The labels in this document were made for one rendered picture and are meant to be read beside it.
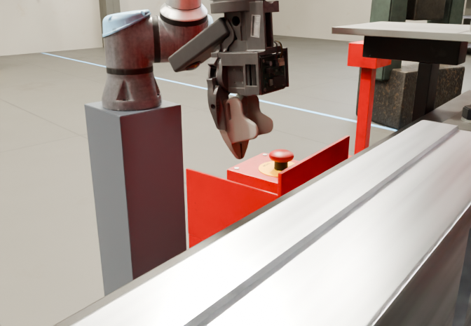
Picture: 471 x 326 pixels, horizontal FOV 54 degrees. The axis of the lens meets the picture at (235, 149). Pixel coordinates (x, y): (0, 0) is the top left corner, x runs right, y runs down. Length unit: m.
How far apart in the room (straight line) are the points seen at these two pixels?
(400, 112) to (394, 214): 3.73
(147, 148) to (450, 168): 0.99
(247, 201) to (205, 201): 0.08
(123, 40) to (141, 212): 0.43
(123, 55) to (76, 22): 8.56
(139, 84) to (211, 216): 0.57
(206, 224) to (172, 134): 0.57
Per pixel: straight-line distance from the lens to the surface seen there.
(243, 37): 0.61
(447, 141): 0.30
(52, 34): 9.52
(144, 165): 1.19
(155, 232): 1.28
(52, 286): 1.95
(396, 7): 3.89
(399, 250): 0.16
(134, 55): 1.16
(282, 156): 0.73
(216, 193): 0.64
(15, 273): 2.09
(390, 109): 3.97
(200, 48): 0.64
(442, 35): 0.67
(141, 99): 1.17
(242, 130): 0.62
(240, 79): 0.60
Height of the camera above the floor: 1.05
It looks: 19 degrees down
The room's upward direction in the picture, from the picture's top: straight up
